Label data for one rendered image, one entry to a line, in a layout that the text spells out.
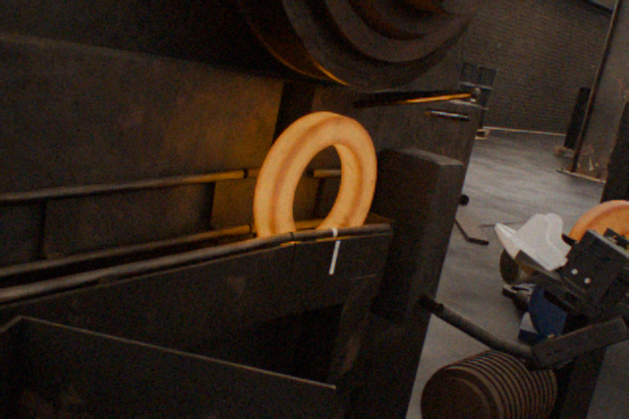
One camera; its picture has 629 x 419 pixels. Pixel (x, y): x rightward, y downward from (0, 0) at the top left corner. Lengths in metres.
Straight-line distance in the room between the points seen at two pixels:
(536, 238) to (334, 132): 0.25
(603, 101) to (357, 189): 8.86
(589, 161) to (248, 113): 8.98
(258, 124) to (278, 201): 0.11
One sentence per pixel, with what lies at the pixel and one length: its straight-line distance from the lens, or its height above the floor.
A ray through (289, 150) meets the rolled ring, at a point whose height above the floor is 0.80.
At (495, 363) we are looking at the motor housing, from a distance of 1.18.
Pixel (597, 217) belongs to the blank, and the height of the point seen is 0.76.
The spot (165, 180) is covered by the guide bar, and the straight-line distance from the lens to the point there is 0.84.
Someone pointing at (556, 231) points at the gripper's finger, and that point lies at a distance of 0.96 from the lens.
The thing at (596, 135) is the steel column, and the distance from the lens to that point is 9.80.
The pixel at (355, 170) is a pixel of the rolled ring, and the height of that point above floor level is 0.78.
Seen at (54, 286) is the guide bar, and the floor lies 0.69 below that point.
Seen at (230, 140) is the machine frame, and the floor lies 0.80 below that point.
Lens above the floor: 0.92
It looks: 12 degrees down
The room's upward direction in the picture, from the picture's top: 12 degrees clockwise
